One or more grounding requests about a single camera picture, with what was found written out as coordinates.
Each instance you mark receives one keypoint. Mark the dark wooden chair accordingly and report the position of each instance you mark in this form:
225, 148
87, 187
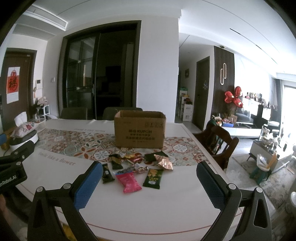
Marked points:
218, 143

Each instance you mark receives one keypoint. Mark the dark upholstered chair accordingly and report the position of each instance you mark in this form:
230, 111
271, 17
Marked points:
78, 113
110, 112

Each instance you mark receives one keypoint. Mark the green kids stool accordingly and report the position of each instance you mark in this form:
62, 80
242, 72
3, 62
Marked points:
262, 169

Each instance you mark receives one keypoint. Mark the red gold candy packet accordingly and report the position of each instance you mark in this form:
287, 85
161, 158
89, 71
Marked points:
134, 158

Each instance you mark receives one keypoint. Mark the dark brown snack packet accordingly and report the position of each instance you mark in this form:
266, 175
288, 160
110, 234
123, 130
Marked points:
115, 160

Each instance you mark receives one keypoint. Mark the dark upholstered chair left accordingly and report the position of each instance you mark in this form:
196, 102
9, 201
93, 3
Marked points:
78, 113

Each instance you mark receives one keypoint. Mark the floral tissue box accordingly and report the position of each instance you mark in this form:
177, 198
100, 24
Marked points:
23, 126

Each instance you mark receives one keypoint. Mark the gold clip wall decoration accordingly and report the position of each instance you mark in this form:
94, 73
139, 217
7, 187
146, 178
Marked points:
223, 73

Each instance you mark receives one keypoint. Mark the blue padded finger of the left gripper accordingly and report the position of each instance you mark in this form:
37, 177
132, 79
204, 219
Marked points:
3, 138

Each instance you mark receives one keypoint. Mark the white round appliance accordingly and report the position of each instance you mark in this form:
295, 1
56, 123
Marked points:
32, 136

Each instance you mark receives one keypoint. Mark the white low tv cabinet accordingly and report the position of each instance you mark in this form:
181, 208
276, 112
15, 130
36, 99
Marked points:
243, 132

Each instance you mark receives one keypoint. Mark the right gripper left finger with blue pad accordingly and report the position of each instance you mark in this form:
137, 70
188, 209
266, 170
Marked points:
44, 223

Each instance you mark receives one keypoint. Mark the red fu door poster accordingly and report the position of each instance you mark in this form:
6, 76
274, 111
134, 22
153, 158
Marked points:
12, 85

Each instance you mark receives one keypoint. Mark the dark green snack packet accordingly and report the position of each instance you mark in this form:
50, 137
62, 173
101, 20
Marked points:
149, 159

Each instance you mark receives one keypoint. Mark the black snack bar packet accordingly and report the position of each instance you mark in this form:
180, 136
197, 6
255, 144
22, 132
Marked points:
106, 176

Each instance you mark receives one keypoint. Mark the rose gold foil packet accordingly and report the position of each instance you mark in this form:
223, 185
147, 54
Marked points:
164, 162

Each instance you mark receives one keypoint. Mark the brown cardboard box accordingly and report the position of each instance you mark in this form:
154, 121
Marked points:
139, 129

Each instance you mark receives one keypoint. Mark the dark hallway door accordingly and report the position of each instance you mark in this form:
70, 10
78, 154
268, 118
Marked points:
201, 92

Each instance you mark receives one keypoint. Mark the dark upholstered chair middle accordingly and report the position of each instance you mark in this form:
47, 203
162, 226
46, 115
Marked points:
110, 112

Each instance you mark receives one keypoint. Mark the white coffee table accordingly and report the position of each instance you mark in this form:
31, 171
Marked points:
283, 159

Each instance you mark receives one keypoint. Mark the red bow balloon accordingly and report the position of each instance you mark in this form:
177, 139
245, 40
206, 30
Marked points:
234, 98

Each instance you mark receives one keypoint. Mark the white storage boxes stack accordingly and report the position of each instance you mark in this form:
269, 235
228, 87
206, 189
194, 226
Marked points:
185, 105

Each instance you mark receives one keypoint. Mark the white small shelf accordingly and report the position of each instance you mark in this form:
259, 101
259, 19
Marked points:
44, 110

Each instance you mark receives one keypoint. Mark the pink snack packet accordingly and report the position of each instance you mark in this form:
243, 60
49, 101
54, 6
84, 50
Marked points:
129, 182

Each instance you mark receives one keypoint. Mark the black glass sliding door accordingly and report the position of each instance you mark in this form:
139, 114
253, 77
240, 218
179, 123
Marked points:
98, 68

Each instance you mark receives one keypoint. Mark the silver candy wrapper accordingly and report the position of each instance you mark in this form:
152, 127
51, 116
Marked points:
139, 169

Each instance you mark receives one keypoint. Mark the brown entrance door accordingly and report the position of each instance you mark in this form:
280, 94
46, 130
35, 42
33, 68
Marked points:
25, 59

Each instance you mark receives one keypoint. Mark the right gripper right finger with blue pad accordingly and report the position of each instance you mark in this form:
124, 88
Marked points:
254, 224

